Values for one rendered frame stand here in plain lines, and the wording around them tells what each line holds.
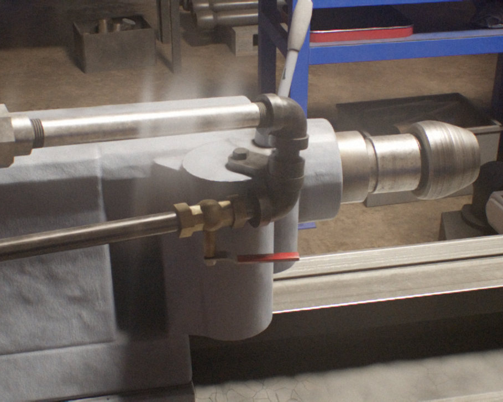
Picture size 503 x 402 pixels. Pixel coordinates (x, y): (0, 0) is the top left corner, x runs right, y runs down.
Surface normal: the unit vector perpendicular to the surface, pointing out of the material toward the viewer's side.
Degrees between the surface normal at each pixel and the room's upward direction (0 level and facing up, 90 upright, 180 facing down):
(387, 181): 104
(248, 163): 0
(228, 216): 68
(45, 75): 0
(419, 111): 50
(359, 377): 11
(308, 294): 0
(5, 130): 56
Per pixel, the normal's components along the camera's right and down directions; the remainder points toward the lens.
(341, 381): 0.26, -0.86
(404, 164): 0.18, 0.04
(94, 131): 0.51, 0.25
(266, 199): 0.34, -0.33
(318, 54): 0.19, 0.46
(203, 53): 0.00, -0.88
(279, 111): 0.50, -0.05
